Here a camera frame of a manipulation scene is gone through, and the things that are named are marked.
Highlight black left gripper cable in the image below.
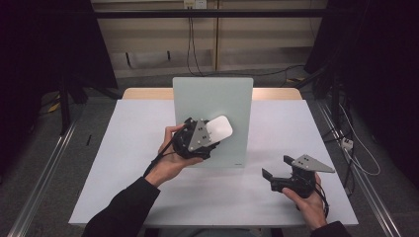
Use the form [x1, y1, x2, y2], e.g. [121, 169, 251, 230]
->
[142, 132, 181, 179]

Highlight white cable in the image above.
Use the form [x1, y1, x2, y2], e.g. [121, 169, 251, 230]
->
[338, 103, 381, 177]

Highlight aluminium rail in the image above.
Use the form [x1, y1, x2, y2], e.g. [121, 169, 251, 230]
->
[8, 119, 79, 237]
[315, 98, 403, 237]

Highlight person's left hand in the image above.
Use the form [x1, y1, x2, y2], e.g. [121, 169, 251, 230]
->
[144, 123, 205, 189]

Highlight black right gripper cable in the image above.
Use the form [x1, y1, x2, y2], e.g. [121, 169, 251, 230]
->
[315, 183, 331, 219]

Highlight person's right hand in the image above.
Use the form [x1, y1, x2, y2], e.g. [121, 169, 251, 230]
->
[281, 173, 329, 231]

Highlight pale green glass whiteboard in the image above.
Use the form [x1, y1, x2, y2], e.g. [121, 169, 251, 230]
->
[172, 76, 254, 169]

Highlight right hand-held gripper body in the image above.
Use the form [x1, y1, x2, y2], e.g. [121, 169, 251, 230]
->
[270, 154, 336, 199]

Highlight wooden table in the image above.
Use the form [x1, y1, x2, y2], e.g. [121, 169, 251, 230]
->
[122, 87, 302, 102]

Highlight black hanging cable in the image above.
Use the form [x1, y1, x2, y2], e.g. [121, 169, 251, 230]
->
[191, 17, 206, 77]
[186, 17, 201, 77]

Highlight white power strip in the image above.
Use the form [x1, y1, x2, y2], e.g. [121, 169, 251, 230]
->
[340, 137, 355, 151]

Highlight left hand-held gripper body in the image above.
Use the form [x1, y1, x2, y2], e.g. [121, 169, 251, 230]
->
[171, 117, 221, 161]

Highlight white table mat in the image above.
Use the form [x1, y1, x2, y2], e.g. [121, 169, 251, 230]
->
[68, 98, 360, 228]

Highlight white wall socket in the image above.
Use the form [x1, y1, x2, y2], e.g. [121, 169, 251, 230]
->
[183, 0, 209, 10]

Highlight black horizontal bar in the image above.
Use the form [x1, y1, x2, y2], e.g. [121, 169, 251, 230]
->
[93, 9, 330, 19]

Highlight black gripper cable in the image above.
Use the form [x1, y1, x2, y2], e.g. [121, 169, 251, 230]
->
[315, 183, 331, 219]
[142, 132, 181, 179]

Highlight white board eraser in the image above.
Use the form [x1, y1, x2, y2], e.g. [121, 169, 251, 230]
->
[205, 115, 234, 143]

